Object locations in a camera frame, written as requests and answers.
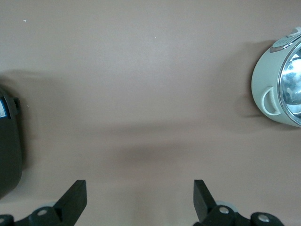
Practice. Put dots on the glass pot lid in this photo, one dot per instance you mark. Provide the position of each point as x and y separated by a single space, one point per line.
291 82

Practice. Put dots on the black rice cooker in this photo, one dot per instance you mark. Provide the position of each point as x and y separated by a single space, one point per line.
9 153

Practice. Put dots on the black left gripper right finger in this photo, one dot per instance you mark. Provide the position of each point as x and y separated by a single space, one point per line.
204 202

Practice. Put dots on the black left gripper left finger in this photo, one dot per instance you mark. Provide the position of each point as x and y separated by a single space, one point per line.
70 202

